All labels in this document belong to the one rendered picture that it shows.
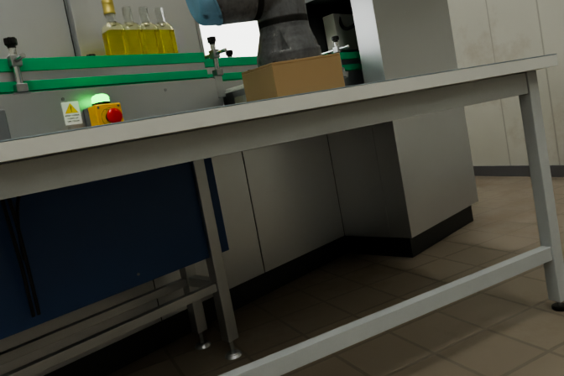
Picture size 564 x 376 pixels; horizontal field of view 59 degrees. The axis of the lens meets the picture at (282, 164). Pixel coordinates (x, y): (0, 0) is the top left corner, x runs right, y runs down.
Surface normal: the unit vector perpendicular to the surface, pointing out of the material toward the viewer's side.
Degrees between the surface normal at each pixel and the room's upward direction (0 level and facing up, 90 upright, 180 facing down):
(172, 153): 90
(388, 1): 90
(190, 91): 90
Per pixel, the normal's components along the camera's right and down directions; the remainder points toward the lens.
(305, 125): 0.43, -0.01
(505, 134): -0.88, 0.20
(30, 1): 0.70, -0.07
